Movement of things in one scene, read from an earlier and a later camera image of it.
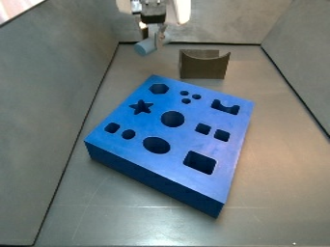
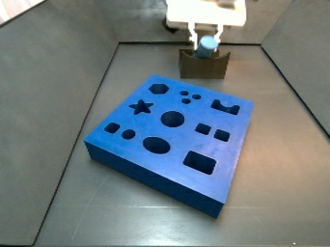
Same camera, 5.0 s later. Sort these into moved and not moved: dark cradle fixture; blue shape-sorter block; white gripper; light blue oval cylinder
Moved: white gripper; light blue oval cylinder
Not moved: blue shape-sorter block; dark cradle fixture
